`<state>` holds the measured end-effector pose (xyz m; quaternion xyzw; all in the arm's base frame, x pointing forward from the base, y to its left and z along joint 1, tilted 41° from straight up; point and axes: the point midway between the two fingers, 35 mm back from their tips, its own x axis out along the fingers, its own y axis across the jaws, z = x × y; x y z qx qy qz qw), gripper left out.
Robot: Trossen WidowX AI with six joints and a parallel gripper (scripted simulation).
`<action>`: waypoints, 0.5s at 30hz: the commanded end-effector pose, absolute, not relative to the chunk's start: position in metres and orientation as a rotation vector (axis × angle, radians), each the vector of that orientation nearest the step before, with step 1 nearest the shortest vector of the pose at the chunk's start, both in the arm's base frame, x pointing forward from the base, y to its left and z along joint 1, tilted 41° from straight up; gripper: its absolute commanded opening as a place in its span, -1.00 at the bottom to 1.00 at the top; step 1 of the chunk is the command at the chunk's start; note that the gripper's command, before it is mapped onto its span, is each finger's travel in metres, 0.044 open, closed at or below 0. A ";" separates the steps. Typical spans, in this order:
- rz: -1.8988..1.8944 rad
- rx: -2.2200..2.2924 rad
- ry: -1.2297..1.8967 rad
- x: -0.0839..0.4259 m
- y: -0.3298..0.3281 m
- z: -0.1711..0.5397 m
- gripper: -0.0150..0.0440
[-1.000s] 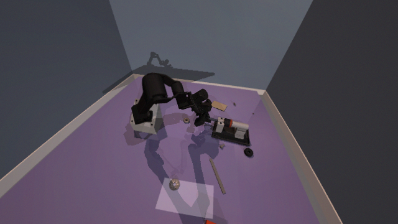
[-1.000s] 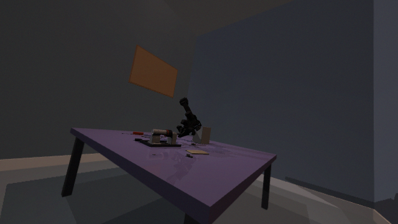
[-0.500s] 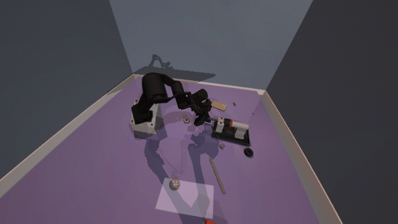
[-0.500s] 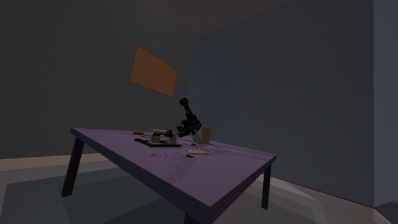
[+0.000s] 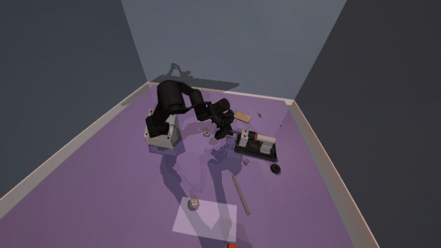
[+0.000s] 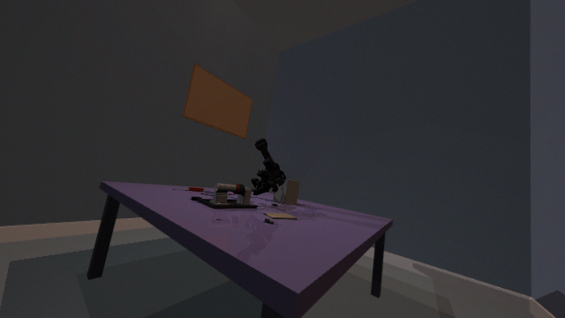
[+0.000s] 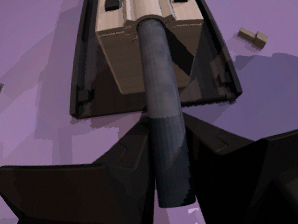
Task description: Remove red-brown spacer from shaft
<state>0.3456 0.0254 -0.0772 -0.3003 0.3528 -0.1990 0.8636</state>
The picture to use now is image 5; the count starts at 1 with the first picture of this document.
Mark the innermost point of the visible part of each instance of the tan flat rectangular plate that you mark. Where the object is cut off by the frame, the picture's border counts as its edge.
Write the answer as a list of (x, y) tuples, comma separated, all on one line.
[(242, 117)]

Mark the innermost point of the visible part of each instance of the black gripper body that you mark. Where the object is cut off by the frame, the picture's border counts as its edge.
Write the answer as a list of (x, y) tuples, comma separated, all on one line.
[(222, 132)]

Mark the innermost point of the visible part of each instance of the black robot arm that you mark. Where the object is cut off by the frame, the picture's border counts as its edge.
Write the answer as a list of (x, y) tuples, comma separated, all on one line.
[(170, 101)]

